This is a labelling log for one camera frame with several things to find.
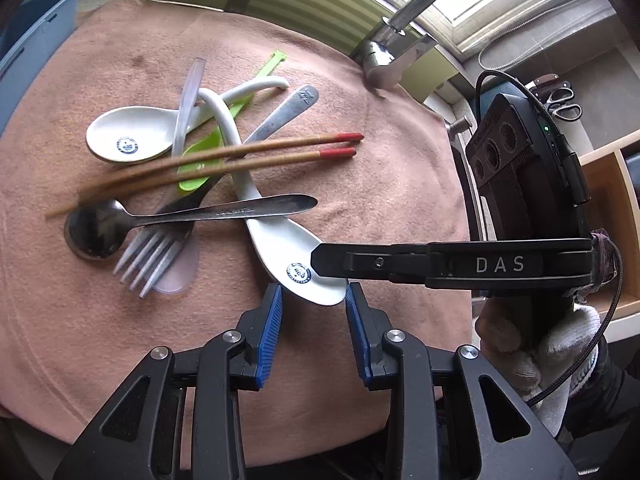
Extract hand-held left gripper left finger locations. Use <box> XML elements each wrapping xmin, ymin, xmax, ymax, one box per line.
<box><xmin>52</xmin><ymin>282</ymin><xmax>284</xmax><ymax>480</ymax></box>

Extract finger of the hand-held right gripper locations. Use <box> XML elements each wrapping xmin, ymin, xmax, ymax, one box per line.
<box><xmin>310</xmin><ymin>238</ymin><xmax>597</xmax><ymax>291</ymax></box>

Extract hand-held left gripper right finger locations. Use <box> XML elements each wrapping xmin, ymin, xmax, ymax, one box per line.
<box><xmin>345</xmin><ymin>282</ymin><xmax>581</xmax><ymax>480</ymax></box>

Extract white ceramic spoon blue emblem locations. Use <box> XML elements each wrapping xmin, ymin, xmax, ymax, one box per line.
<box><xmin>197</xmin><ymin>87</ymin><xmax>348</xmax><ymax>307</ymax></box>
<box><xmin>85</xmin><ymin>74</ymin><xmax>291</xmax><ymax>165</ymax></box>

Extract red-tipped wooden chopstick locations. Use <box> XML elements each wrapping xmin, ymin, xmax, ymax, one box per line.
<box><xmin>45</xmin><ymin>147</ymin><xmax>357</xmax><ymax>218</ymax></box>
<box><xmin>77</xmin><ymin>132</ymin><xmax>365</xmax><ymax>196</ymax></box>

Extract green plastic spoon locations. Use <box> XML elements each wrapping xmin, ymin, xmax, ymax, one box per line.
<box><xmin>177</xmin><ymin>49</ymin><xmax>288</xmax><ymax>193</ymax></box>

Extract steel fork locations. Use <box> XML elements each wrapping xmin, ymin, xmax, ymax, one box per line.
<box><xmin>112</xmin><ymin>84</ymin><xmax>320</xmax><ymax>300</ymax></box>

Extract steel spoon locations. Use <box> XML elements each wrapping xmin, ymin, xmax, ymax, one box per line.
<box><xmin>64</xmin><ymin>194</ymin><xmax>319</xmax><ymax>261</ymax></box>

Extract clear plastic spoon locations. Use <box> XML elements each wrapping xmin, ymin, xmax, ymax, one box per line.
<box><xmin>152</xmin><ymin>57</ymin><xmax>207</xmax><ymax>295</ymax></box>

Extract blue plastic basket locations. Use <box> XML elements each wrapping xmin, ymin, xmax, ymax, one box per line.
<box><xmin>0</xmin><ymin>0</ymin><xmax>118</xmax><ymax>131</ymax></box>

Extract person's right hand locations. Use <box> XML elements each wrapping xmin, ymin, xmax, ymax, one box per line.
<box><xmin>477</xmin><ymin>302</ymin><xmax>603</xmax><ymax>443</ymax></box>

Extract pink towel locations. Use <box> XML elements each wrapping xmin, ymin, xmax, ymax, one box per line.
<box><xmin>0</xmin><ymin>0</ymin><xmax>483</xmax><ymax>466</ymax></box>

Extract wooden shelf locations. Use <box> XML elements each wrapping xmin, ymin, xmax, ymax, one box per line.
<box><xmin>575</xmin><ymin>130</ymin><xmax>640</xmax><ymax>321</ymax></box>

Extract chrome faucet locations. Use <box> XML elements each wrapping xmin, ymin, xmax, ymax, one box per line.
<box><xmin>361</xmin><ymin>0</ymin><xmax>493</xmax><ymax>92</ymax></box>

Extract black clothing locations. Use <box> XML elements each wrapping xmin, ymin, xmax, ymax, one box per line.
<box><xmin>565</xmin><ymin>335</ymin><xmax>640</xmax><ymax>441</ymax></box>

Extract green striped panel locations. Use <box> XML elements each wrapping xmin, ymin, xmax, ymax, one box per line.
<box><xmin>157</xmin><ymin>0</ymin><xmax>463</xmax><ymax>106</ymax></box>

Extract black-handled scissors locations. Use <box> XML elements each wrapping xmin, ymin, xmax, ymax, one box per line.
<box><xmin>542</xmin><ymin>85</ymin><xmax>583</xmax><ymax>121</ymax></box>

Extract metal bead chain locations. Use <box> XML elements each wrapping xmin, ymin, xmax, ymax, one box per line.
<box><xmin>477</xmin><ymin>42</ymin><xmax>546</xmax><ymax>68</ymax></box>

